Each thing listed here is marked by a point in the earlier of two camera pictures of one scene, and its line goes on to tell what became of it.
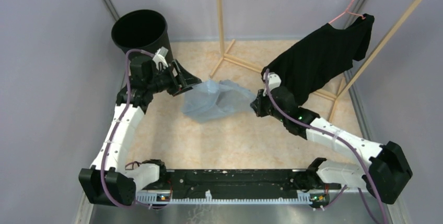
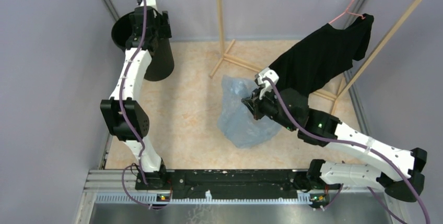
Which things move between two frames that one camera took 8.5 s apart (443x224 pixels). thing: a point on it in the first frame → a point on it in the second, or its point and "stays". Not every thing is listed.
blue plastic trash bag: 212,99 → 236,120
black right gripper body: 264,107 stays
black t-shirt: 325,50 stays
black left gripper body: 173,84 → 162,32
